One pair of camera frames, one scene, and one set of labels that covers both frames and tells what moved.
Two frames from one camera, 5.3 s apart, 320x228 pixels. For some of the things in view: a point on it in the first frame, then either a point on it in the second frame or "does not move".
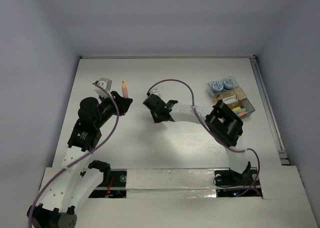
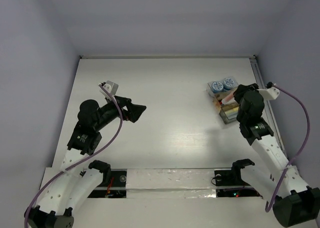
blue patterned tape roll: x=217 y=87 does not move
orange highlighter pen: x=124 y=90 to x=229 y=100
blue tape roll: x=229 y=83 does not move
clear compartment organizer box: x=227 y=90 does not move
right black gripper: x=157 y=119 to x=240 y=90
